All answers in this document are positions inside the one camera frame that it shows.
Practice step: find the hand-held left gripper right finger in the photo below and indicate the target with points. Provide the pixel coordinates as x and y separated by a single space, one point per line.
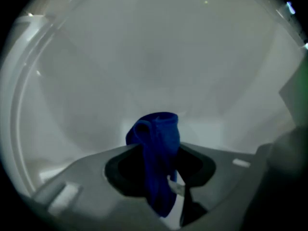
228 167

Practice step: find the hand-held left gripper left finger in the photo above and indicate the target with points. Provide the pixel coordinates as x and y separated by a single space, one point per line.
91 167

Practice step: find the blue cloth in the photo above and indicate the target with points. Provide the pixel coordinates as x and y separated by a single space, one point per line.
158 153

